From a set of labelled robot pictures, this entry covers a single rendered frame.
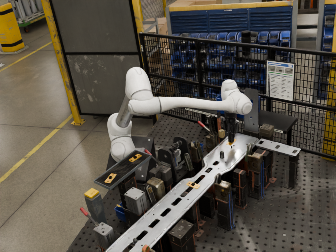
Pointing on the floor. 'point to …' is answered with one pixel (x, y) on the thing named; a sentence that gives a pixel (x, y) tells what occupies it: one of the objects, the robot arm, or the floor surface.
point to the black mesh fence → (240, 80)
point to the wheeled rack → (29, 18)
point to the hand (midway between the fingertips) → (231, 137)
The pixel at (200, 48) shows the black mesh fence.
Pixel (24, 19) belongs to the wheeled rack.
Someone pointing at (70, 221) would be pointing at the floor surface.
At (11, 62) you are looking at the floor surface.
